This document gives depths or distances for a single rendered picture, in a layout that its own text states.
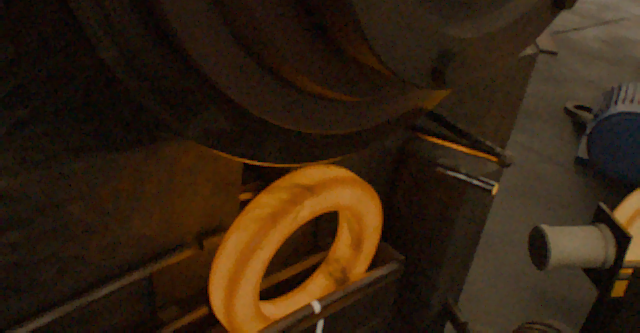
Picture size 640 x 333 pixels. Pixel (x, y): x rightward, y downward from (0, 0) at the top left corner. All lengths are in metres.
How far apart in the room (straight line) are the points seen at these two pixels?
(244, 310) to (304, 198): 0.11
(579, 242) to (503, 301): 1.00
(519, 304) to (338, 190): 1.35
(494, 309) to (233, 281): 1.34
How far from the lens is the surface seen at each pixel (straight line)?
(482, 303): 1.78
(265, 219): 0.49
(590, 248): 0.84
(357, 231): 0.58
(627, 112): 2.53
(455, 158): 0.69
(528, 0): 0.42
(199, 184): 0.53
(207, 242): 0.56
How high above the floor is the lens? 1.11
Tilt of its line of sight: 29 degrees down
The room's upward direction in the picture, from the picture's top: 9 degrees clockwise
